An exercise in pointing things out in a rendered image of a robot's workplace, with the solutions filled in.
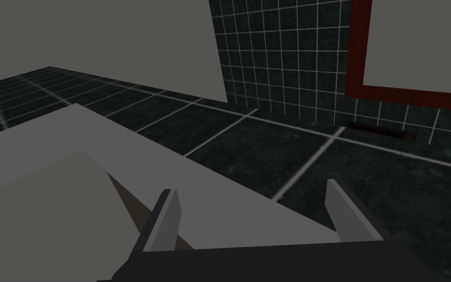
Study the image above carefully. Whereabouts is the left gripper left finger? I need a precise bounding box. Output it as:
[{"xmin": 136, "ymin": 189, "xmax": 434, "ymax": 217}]
[{"xmin": 131, "ymin": 188, "xmax": 182, "ymax": 253}]

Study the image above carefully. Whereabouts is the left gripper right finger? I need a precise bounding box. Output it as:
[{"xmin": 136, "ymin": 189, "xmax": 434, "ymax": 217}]
[{"xmin": 324, "ymin": 178, "xmax": 395, "ymax": 243}]

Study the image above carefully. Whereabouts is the pale grey door leaf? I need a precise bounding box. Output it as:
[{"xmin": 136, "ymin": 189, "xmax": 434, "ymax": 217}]
[{"xmin": 362, "ymin": 0, "xmax": 451, "ymax": 96}]

